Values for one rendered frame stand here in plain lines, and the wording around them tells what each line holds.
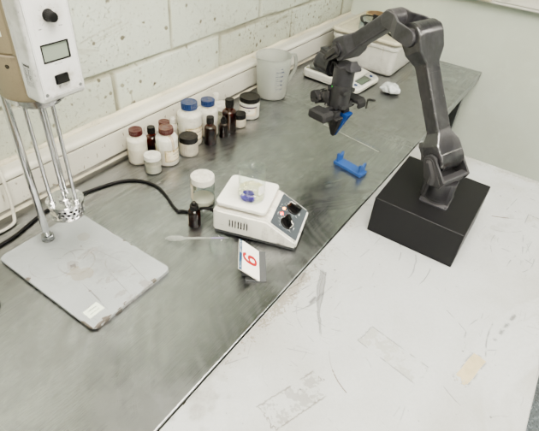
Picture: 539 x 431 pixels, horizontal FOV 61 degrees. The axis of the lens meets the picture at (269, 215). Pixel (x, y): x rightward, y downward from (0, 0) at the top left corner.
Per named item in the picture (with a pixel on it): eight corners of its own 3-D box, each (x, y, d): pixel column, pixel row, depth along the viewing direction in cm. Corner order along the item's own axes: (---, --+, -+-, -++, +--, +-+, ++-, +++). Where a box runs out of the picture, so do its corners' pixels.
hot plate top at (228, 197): (280, 187, 110) (280, 184, 109) (265, 216, 100) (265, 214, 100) (233, 176, 112) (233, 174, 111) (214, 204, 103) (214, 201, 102)
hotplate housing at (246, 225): (307, 218, 114) (311, 192, 109) (294, 252, 104) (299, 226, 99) (223, 198, 118) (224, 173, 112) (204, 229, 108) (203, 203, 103)
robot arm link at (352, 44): (444, 36, 95) (431, -15, 94) (415, 44, 92) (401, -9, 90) (361, 77, 121) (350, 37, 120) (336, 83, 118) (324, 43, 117)
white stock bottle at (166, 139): (153, 163, 128) (150, 129, 121) (164, 153, 132) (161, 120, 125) (172, 168, 126) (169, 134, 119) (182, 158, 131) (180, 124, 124)
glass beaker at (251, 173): (265, 191, 107) (268, 160, 102) (264, 208, 102) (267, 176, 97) (235, 188, 107) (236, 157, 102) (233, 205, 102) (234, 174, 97)
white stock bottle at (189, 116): (174, 142, 137) (170, 102, 129) (187, 132, 142) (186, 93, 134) (193, 150, 135) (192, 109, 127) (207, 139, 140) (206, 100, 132)
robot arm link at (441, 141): (442, 14, 93) (419, 22, 99) (416, 19, 90) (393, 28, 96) (467, 165, 100) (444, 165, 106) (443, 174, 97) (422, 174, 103)
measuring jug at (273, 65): (284, 83, 177) (287, 44, 168) (304, 96, 170) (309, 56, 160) (244, 91, 169) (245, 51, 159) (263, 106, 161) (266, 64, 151)
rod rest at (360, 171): (366, 174, 131) (369, 163, 129) (359, 178, 129) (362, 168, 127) (340, 159, 137) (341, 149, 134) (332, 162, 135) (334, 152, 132)
